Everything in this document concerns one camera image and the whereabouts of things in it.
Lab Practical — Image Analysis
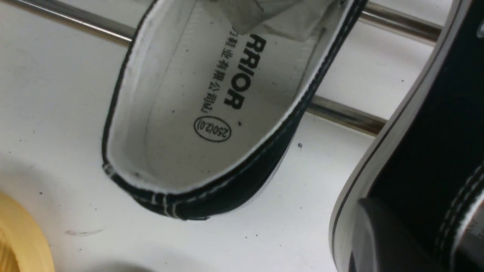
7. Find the yellow ribbed slide, right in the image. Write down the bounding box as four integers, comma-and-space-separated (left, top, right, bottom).
0, 193, 55, 272

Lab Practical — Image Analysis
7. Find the black canvas sneaker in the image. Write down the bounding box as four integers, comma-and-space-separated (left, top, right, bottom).
329, 0, 483, 272
101, 0, 368, 220

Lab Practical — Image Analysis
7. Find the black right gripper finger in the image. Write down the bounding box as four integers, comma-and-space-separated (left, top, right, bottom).
349, 198, 443, 272

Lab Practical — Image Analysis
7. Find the stainless steel shoe rack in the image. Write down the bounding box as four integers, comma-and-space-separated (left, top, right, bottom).
7, 0, 442, 137

